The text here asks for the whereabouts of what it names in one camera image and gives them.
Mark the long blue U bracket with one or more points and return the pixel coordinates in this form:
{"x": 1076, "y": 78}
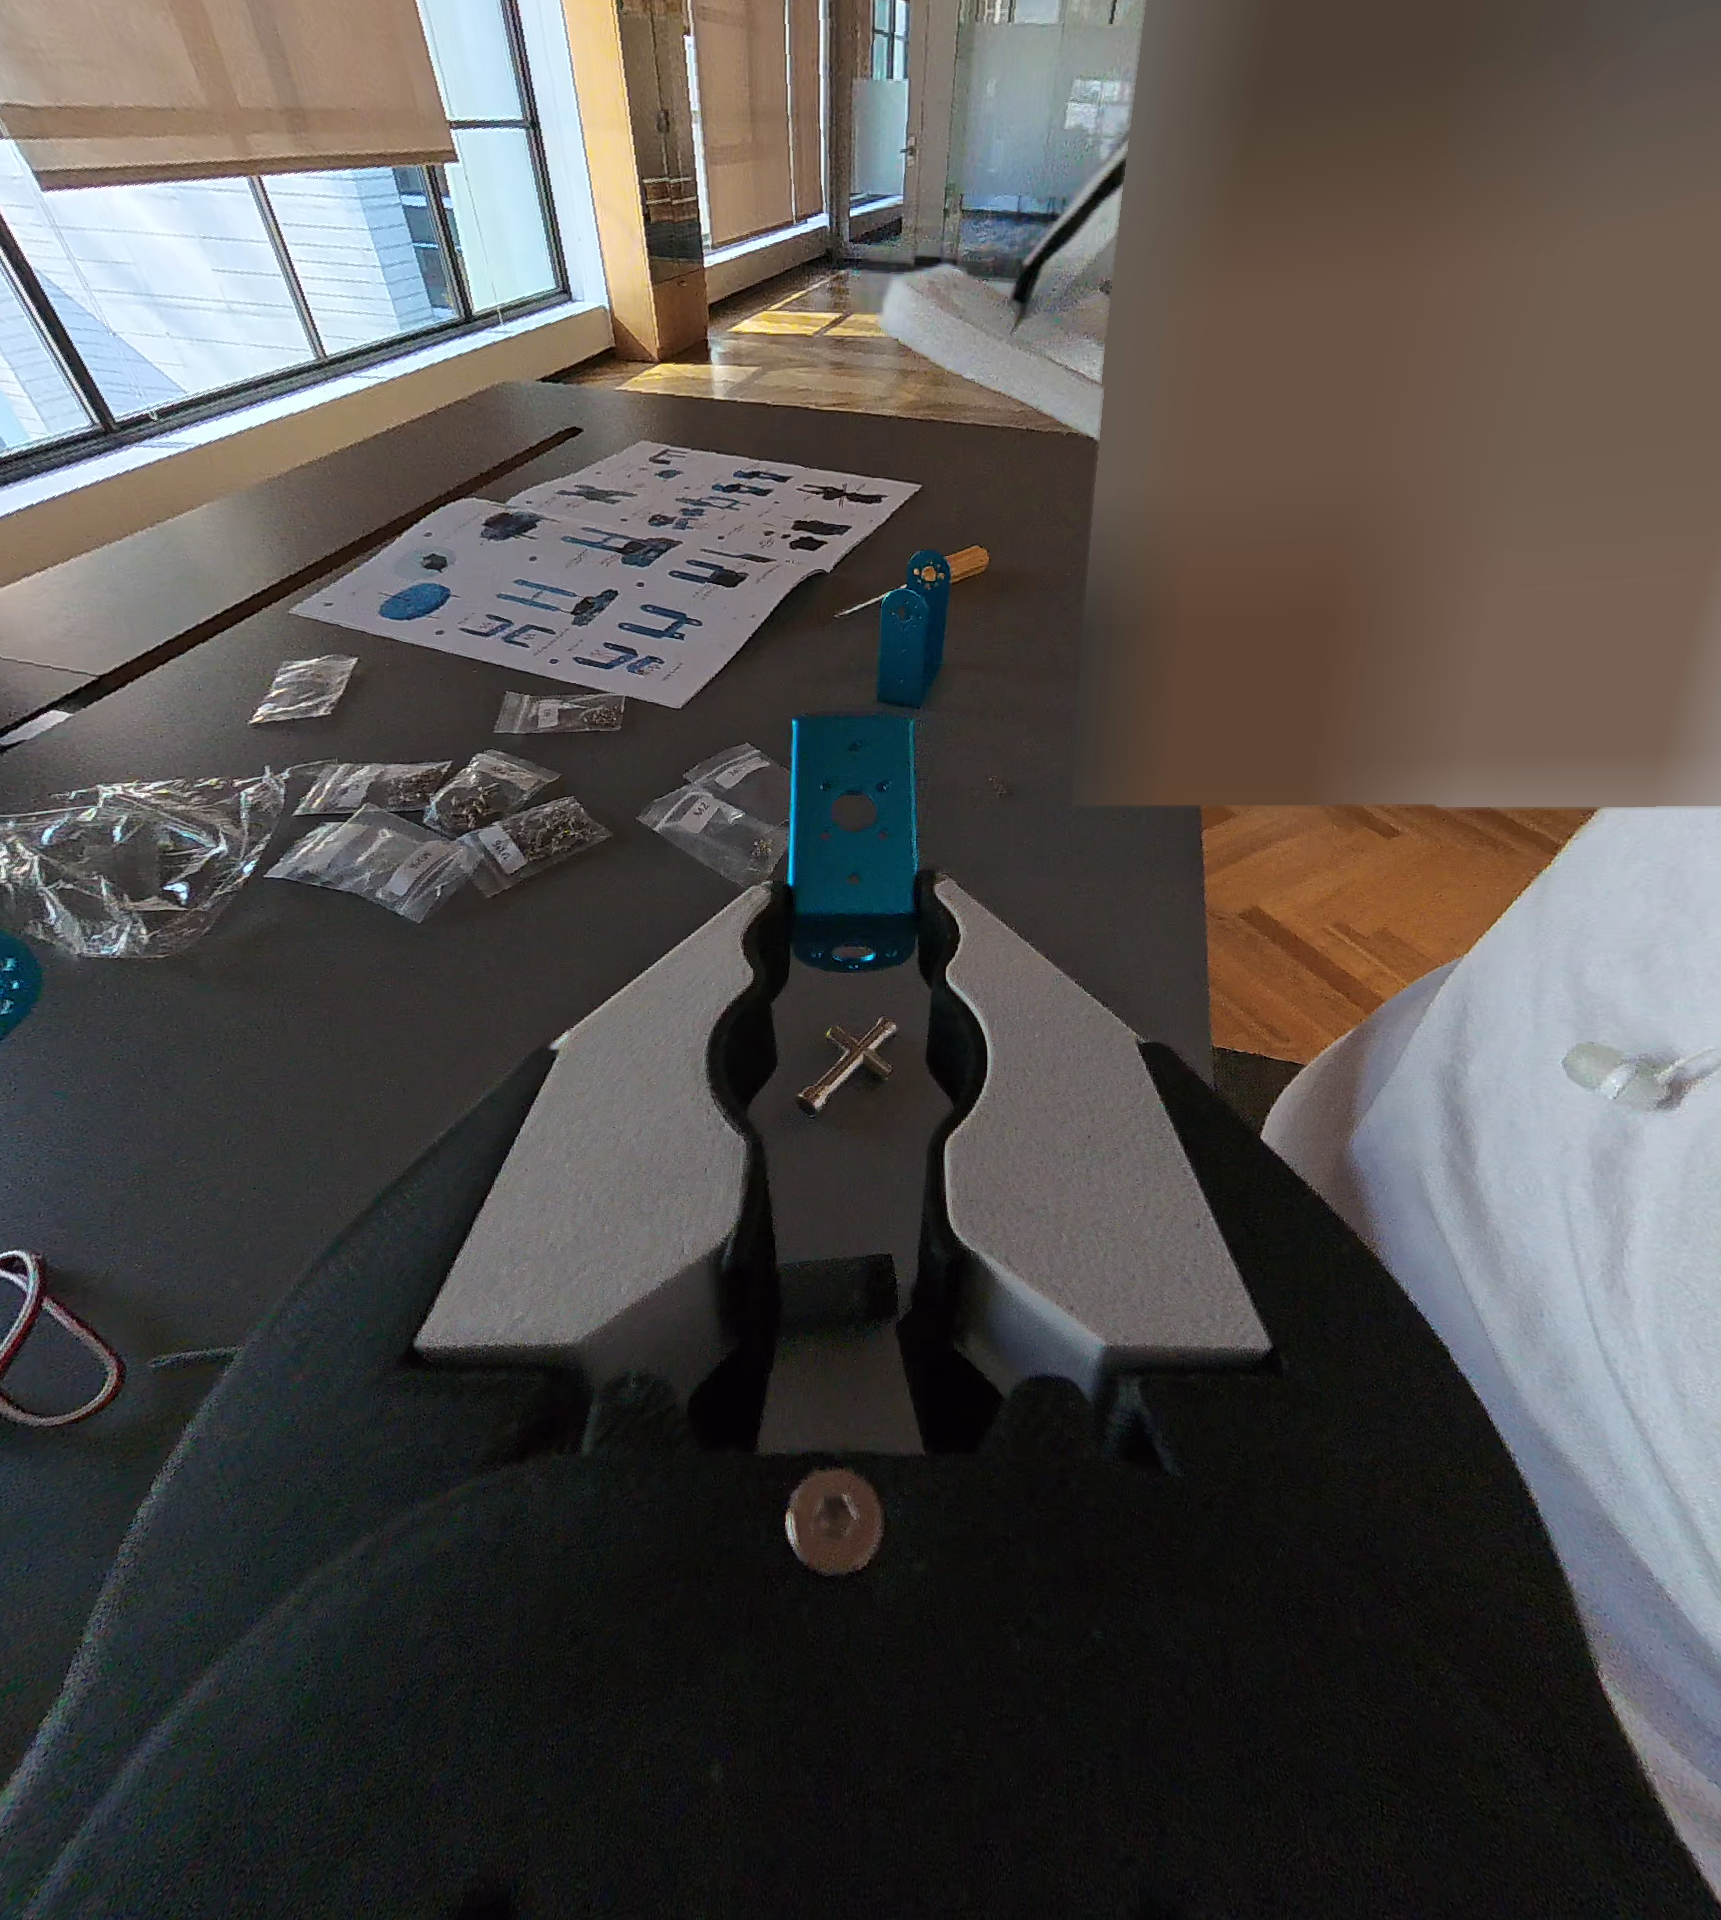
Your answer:
{"x": 908, "y": 652}

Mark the beige roller blind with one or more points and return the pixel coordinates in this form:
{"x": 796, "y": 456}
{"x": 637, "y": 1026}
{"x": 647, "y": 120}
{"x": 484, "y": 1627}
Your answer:
{"x": 230, "y": 91}
{"x": 755, "y": 120}

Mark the large glass window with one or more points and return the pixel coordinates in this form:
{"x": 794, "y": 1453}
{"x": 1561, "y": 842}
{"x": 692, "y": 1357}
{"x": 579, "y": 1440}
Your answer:
{"x": 201, "y": 267}

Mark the small blue servo bracket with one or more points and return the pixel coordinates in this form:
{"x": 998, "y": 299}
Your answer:
{"x": 823, "y": 871}

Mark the group of clear hardware bags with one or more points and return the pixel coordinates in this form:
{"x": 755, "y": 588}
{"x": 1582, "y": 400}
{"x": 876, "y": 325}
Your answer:
{"x": 532, "y": 835}

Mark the crumpled clear plastic wrap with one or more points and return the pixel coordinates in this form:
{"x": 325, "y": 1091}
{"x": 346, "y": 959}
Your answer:
{"x": 79, "y": 871}

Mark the wooden pillar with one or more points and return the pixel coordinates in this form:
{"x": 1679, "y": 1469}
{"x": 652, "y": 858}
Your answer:
{"x": 636, "y": 177}

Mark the dark grey desk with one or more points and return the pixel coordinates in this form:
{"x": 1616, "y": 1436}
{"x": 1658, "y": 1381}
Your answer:
{"x": 350, "y": 1082}

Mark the glass partition wall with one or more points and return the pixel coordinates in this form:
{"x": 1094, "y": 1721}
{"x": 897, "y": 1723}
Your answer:
{"x": 1008, "y": 120}

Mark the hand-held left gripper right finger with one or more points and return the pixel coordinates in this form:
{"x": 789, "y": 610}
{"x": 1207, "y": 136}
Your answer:
{"x": 1098, "y": 1201}

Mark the white shirt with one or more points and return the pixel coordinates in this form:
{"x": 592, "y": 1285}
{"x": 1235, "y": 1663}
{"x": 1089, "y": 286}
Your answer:
{"x": 1625, "y": 1348}

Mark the metal cross wrench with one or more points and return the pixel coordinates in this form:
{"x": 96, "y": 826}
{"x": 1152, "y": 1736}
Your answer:
{"x": 848, "y": 1070}

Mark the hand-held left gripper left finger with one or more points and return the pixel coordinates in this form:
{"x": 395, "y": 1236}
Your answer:
{"x": 588, "y": 1201}

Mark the open instruction manual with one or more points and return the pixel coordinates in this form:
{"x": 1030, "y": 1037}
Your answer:
{"x": 532, "y": 598}

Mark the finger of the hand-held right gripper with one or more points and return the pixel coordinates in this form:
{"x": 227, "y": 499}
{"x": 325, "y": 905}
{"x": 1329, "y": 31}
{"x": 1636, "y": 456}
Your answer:
{"x": 1086, "y": 267}
{"x": 1008, "y": 357}

